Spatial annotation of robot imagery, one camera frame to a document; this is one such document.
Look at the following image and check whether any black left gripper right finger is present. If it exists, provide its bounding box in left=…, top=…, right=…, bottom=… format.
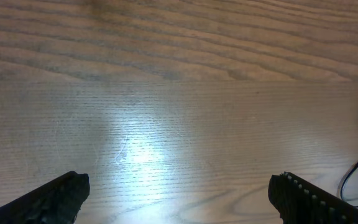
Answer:
left=268, top=172, right=358, bottom=224

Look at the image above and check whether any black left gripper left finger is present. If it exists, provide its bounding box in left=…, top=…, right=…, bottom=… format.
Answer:
left=0, top=171, right=90, bottom=224

